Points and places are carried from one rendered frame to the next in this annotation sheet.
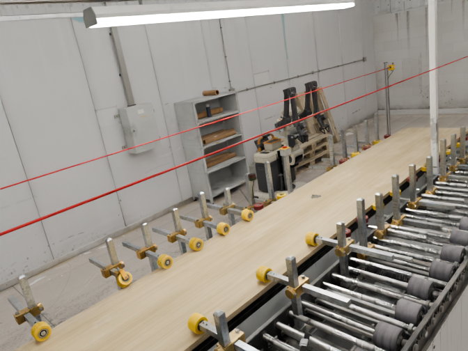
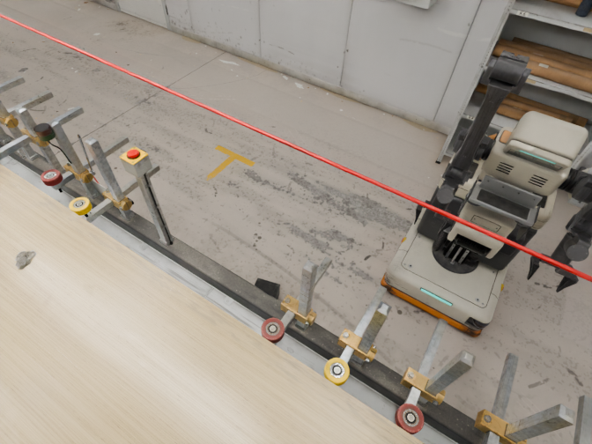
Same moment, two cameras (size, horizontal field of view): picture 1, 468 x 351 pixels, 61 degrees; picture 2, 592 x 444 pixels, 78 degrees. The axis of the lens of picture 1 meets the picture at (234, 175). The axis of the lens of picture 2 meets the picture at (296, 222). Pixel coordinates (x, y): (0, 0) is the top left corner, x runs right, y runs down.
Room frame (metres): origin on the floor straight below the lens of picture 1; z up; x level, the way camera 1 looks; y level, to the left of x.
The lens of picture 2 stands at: (3.66, -1.59, 2.10)
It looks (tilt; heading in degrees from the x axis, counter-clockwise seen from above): 51 degrees down; 72
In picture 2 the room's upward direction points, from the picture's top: 4 degrees clockwise
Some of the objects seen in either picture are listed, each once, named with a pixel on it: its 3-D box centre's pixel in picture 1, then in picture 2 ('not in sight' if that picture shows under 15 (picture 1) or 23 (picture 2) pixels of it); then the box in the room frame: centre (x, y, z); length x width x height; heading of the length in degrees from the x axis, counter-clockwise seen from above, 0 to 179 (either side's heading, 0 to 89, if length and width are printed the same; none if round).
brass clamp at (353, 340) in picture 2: not in sight; (357, 345); (4.05, -1.20, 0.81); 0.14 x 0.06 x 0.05; 132
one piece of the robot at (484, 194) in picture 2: (296, 136); (499, 206); (4.79, -0.85, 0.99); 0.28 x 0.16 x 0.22; 133
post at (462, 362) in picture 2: (356, 145); (438, 382); (4.24, -1.40, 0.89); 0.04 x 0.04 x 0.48; 42
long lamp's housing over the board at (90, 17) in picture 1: (257, 7); not in sight; (2.82, -0.34, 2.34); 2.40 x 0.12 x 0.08; 132
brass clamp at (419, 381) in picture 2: not in sight; (423, 386); (4.22, -1.38, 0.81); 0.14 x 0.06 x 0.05; 132
